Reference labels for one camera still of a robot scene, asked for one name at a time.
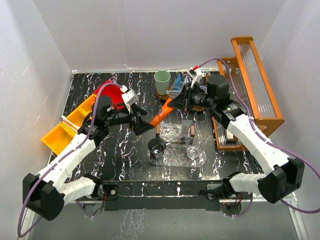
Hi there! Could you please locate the brown oval wooden tray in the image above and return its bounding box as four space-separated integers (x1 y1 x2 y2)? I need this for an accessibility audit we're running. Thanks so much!
155 91 169 101

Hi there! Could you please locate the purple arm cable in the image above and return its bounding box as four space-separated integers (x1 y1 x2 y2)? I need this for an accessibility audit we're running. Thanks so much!
197 57 320 218
16 84 125 238

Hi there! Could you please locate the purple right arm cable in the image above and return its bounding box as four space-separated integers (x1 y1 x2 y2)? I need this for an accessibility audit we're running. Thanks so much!
197 57 320 218

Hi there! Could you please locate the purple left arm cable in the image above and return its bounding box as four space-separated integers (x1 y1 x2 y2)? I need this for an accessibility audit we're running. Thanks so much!
16 84 125 238

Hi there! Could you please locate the black cup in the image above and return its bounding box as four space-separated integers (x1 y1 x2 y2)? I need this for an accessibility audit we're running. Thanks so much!
148 137 167 159

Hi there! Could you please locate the black front mounting rail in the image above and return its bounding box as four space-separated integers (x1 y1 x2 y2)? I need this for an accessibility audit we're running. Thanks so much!
74 180 246 212

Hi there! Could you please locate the wood acrylic toothbrush stand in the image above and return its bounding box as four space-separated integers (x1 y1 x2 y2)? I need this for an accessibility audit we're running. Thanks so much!
156 123 196 144

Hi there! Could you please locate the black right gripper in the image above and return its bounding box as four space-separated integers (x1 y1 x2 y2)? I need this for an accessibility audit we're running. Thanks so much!
167 82 216 113

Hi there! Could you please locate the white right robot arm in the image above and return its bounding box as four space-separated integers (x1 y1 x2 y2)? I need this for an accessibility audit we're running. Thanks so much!
168 66 305 204

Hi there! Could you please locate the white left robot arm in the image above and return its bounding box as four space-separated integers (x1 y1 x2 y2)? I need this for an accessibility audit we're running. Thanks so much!
22 85 154 221

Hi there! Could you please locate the white toothbrush box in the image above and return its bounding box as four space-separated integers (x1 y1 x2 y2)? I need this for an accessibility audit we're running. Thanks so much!
226 131 235 141

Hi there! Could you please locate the clear drinking glass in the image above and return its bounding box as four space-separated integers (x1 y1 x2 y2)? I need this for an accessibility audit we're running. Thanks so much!
185 138 203 160

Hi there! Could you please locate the blue toothpaste tube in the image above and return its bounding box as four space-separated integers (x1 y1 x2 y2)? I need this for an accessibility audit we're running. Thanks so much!
174 73 181 91

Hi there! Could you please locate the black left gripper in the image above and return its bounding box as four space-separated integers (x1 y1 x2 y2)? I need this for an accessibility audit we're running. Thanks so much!
104 103 155 135

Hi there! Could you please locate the red plastic bin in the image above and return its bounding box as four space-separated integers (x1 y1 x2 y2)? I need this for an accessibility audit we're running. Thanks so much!
100 84 125 110

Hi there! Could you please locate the glittery oval mat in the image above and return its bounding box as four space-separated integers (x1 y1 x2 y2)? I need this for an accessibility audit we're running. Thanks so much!
147 143 207 168

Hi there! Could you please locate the orange wooden tiered shelf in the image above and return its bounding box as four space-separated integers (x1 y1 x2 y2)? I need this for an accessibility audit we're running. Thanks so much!
223 36 285 137

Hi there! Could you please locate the silver toothpaste tube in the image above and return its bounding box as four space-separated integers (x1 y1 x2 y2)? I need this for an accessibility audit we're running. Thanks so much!
183 74 191 85

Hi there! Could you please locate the orange plastic organizer bin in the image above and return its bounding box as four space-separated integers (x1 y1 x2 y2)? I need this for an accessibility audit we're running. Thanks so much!
42 93 97 155

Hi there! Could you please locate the orange toothpaste tube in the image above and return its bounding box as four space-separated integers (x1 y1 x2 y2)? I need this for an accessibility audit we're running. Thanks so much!
151 97 174 127

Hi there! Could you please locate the green plastic cup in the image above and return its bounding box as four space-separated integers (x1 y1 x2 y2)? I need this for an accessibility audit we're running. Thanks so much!
154 70 171 95

